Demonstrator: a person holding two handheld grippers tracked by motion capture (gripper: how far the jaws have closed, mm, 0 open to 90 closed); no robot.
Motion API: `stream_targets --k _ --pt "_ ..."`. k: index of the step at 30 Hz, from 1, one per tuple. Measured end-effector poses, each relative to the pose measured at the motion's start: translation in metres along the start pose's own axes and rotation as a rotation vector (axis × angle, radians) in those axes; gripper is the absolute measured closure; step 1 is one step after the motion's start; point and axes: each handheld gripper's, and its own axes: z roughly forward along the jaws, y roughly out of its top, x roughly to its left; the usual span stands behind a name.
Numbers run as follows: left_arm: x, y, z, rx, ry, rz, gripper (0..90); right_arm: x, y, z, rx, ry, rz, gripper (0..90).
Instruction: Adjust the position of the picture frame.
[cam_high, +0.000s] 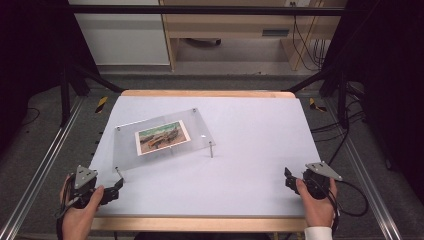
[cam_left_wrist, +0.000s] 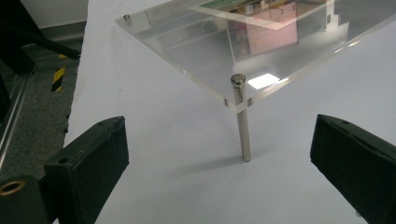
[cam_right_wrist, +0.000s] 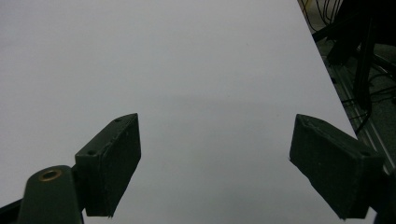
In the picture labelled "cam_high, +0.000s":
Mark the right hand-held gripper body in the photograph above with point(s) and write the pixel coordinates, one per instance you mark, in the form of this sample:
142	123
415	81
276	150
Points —
318	181

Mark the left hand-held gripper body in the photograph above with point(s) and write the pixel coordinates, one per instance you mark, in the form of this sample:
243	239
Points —
85	178

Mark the clear acrylic photo frame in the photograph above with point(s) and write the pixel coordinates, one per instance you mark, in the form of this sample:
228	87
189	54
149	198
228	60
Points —
196	133

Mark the person's right hand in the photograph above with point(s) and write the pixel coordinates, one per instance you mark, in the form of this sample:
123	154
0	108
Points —
316	210

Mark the person's left hand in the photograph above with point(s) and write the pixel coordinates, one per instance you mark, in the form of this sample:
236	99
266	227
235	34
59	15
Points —
78	220

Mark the white table mat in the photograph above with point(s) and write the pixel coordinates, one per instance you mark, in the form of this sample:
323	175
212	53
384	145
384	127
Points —
253	173

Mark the white shirt sleeve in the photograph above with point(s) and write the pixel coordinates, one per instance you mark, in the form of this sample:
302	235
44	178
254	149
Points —
318	234

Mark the landscape photo card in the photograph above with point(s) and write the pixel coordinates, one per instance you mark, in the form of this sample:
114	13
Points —
162	137

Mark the yellow black tape strip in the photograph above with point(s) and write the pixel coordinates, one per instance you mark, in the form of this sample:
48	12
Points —
315	105
101	104

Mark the black metal stand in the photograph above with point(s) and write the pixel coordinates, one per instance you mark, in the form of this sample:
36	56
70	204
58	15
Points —
65	100
342	100

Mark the wooden table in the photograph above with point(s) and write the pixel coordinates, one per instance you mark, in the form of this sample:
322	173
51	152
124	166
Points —
200	224

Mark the black curtain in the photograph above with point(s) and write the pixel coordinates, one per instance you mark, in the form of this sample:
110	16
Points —
386	66
30	50

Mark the grey desk label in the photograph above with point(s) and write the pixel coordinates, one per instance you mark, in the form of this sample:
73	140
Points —
275	32

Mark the white cabinet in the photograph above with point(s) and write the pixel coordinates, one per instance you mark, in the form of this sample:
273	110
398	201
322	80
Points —
123	36

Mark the black object under desk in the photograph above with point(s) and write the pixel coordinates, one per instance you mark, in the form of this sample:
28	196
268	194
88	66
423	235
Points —
203	41

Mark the light wooden desk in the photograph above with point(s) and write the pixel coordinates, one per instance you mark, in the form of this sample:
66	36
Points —
233	23

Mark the black horizontal bar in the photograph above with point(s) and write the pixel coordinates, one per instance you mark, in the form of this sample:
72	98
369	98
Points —
200	10

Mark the aluminium floor rail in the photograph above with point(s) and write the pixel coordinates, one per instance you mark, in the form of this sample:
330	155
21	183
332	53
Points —
366	173
40	170

